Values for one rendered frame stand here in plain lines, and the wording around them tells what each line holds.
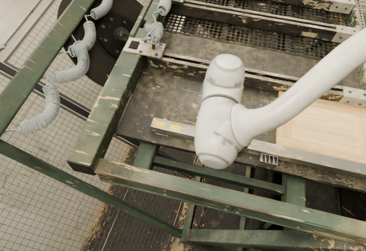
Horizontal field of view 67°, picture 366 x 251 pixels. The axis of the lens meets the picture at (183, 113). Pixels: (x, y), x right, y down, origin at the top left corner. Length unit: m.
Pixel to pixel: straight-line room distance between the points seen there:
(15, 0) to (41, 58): 4.74
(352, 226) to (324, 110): 0.53
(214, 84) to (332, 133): 0.80
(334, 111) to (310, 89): 0.85
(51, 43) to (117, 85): 0.53
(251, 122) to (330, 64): 0.19
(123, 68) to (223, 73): 0.73
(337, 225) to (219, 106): 0.70
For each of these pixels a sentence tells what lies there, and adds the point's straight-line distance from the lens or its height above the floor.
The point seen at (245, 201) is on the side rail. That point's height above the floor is 1.31.
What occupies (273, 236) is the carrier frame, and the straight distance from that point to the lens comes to 1.63.
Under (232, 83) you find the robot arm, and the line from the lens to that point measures 0.69.
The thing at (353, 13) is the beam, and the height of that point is 0.90.
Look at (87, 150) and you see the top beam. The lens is 1.12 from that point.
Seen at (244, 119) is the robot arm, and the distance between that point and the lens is 0.62.
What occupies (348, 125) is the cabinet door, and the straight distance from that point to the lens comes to 1.45.
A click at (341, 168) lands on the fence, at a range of 1.29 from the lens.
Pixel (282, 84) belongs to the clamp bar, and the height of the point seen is 1.24.
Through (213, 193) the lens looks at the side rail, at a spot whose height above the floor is 1.41.
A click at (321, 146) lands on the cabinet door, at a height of 1.06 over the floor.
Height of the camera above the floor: 2.09
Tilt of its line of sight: 26 degrees down
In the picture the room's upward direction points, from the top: 56 degrees counter-clockwise
